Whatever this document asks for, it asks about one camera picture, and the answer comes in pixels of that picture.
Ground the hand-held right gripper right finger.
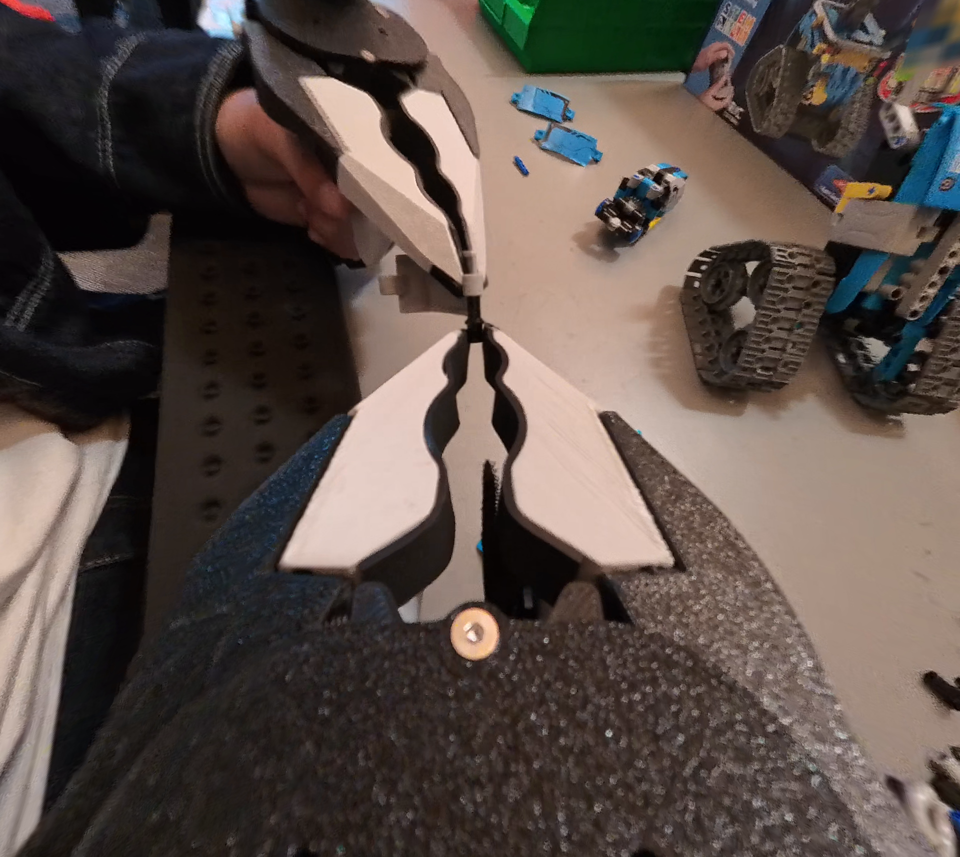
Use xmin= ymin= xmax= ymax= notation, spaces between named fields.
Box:
xmin=483 ymin=332 xmax=679 ymax=570

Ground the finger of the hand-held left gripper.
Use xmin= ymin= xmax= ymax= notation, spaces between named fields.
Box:
xmin=401 ymin=91 xmax=490 ymax=276
xmin=299 ymin=79 xmax=468 ymax=294

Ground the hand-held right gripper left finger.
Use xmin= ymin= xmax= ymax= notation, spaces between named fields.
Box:
xmin=278 ymin=332 xmax=459 ymax=573

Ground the blue tracked toy robot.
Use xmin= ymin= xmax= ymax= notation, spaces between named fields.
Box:
xmin=681 ymin=106 xmax=960 ymax=419

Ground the pile of small building pieces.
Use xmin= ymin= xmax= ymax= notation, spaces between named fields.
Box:
xmin=884 ymin=668 xmax=960 ymax=831

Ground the person's left forearm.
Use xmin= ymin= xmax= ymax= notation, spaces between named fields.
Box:
xmin=0 ymin=10 xmax=252 ymax=426

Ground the grey desk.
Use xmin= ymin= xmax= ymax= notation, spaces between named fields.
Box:
xmin=338 ymin=0 xmax=960 ymax=857

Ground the person's left hand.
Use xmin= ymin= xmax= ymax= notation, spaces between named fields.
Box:
xmin=215 ymin=88 xmax=364 ymax=261

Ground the black perforated mat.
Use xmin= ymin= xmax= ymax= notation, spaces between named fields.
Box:
xmin=141 ymin=218 xmax=364 ymax=651

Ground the black blue motor assembly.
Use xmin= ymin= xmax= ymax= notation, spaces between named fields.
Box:
xmin=594 ymin=163 xmax=693 ymax=248

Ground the person's white shirt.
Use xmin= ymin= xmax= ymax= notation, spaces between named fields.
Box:
xmin=0 ymin=404 xmax=132 ymax=846

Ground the large robot kit box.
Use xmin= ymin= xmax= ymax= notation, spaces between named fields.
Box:
xmin=684 ymin=0 xmax=960 ymax=209

